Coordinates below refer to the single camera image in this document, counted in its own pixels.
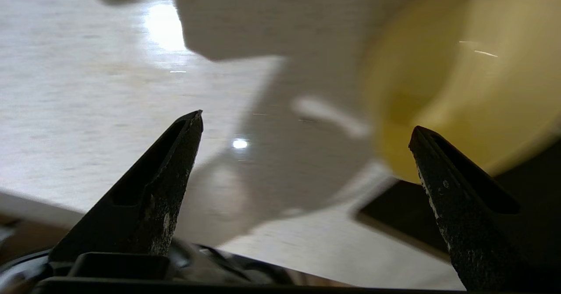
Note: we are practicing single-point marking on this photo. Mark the yellow plastic bowl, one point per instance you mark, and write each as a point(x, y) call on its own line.
point(460, 79)

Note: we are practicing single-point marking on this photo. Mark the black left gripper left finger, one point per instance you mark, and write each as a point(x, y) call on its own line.
point(144, 215)

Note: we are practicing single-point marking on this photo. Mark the stainless steel sink basin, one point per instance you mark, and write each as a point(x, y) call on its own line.
point(407, 215)

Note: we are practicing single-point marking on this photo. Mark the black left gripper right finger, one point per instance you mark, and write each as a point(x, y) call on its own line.
point(477, 232)

